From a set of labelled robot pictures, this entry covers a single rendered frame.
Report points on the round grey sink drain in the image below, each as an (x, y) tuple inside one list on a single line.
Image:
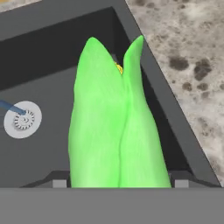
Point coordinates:
[(24, 124)]

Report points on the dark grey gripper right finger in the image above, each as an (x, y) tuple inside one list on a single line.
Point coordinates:
[(183, 180)]

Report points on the blue water stream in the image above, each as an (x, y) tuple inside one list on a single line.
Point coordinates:
[(11, 107)]

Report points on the dark grey kitchen sink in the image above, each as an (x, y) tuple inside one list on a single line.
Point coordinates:
[(43, 73)]

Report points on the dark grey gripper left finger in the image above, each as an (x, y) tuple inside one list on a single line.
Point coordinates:
[(55, 180)]

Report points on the green husked corn cob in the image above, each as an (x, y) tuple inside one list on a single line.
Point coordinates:
[(99, 122)]

